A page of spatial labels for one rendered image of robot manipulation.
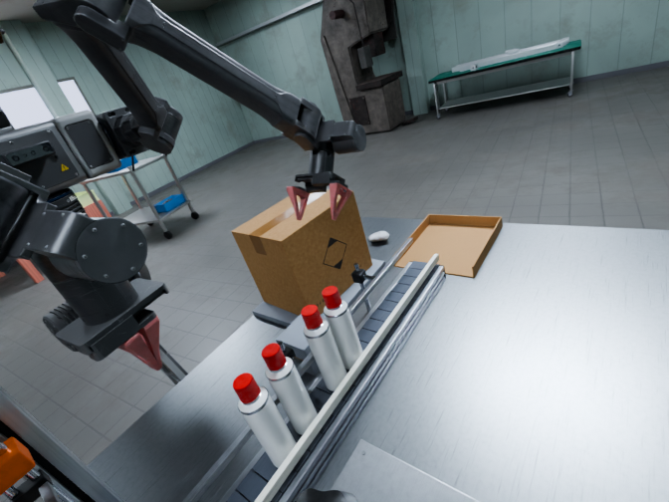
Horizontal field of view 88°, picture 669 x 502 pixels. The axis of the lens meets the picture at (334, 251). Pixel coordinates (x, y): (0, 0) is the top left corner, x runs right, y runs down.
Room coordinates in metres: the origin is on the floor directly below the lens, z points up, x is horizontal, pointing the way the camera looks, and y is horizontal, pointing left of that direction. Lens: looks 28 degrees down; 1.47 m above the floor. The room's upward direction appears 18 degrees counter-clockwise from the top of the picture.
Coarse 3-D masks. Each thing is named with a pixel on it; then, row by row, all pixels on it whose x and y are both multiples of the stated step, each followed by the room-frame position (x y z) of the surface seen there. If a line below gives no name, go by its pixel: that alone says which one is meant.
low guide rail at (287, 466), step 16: (416, 288) 0.73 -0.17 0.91; (400, 304) 0.67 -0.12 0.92; (384, 336) 0.60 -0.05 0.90; (368, 352) 0.56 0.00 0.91; (352, 368) 0.52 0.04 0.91; (336, 400) 0.47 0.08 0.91; (320, 416) 0.44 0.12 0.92; (304, 448) 0.39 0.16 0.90; (288, 464) 0.37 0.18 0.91; (272, 480) 0.35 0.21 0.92; (272, 496) 0.33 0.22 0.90
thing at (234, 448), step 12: (408, 240) 0.88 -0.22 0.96; (396, 252) 0.83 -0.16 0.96; (372, 288) 0.72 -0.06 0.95; (360, 300) 0.68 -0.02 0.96; (312, 360) 0.54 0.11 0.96; (300, 372) 0.51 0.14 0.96; (276, 396) 0.47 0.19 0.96; (252, 432) 0.42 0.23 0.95; (240, 444) 0.40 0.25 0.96; (228, 456) 0.38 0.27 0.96; (216, 468) 0.37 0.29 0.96; (204, 480) 0.35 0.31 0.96; (192, 492) 0.34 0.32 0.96; (204, 492) 0.34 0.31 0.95
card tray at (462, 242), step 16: (432, 224) 1.16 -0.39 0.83; (448, 224) 1.12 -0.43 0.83; (464, 224) 1.09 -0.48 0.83; (480, 224) 1.05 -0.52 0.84; (496, 224) 0.96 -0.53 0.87; (416, 240) 1.08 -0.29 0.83; (432, 240) 1.05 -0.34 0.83; (448, 240) 1.02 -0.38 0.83; (464, 240) 0.99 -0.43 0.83; (480, 240) 0.96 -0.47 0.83; (416, 256) 0.98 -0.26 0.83; (432, 256) 0.95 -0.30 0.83; (448, 256) 0.92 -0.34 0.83; (464, 256) 0.90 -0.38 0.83; (480, 256) 0.83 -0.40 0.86; (448, 272) 0.84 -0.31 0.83; (464, 272) 0.82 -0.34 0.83
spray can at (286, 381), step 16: (272, 352) 0.45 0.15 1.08; (272, 368) 0.44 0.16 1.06; (288, 368) 0.45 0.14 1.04; (272, 384) 0.44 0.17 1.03; (288, 384) 0.43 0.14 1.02; (288, 400) 0.43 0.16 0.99; (304, 400) 0.44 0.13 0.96; (288, 416) 0.44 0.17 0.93; (304, 416) 0.43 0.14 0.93; (304, 432) 0.43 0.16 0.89
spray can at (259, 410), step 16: (240, 384) 0.40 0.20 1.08; (256, 384) 0.41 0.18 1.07; (240, 400) 0.41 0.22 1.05; (256, 400) 0.39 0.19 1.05; (272, 400) 0.41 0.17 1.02; (256, 416) 0.38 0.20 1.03; (272, 416) 0.39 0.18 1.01; (256, 432) 0.39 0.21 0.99; (272, 432) 0.38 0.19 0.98; (288, 432) 0.40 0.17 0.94; (272, 448) 0.38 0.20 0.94; (288, 448) 0.39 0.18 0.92
